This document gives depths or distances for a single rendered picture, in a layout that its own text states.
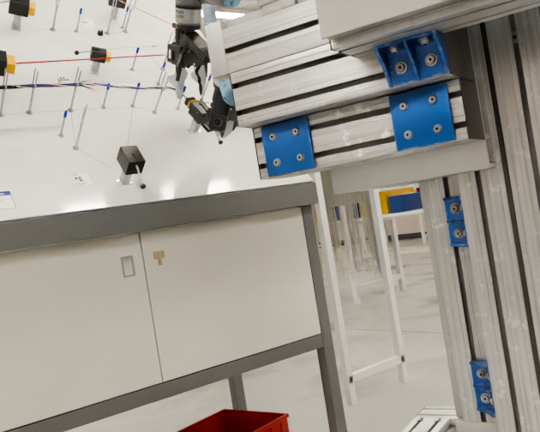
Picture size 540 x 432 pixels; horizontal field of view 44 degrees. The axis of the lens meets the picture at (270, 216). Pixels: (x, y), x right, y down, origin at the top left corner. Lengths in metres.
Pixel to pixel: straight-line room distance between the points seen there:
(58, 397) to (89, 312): 0.21
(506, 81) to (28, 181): 1.12
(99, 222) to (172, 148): 0.38
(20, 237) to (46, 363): 0.31
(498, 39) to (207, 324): 1.10
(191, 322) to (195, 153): 0.49
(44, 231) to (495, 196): 1.01
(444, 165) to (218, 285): 0.94
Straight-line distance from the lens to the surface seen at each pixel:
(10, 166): 1.76
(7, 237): 1.61
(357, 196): 2.95
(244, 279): 1.93
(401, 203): 5.11
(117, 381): 1.76
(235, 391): 2.60
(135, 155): 1.72
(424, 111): 1.02
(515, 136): 1.14
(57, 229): 1.65
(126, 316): 1.75
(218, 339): 1.88
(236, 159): 2.00
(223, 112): 1.80
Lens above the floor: 0.78
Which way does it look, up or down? level
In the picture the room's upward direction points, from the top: 9 degrees counter-clockwise
